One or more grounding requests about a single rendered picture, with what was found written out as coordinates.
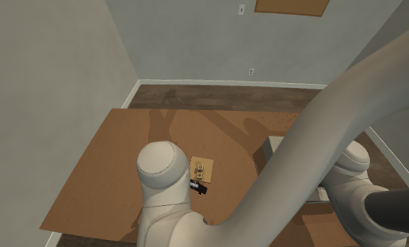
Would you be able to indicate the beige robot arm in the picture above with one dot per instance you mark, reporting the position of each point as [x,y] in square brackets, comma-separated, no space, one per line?
[374,88]

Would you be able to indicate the tan square mat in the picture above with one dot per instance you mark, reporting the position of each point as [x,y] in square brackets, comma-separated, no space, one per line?
[207,168]

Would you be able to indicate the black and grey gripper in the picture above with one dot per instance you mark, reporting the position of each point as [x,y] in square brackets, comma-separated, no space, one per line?
[198,187]

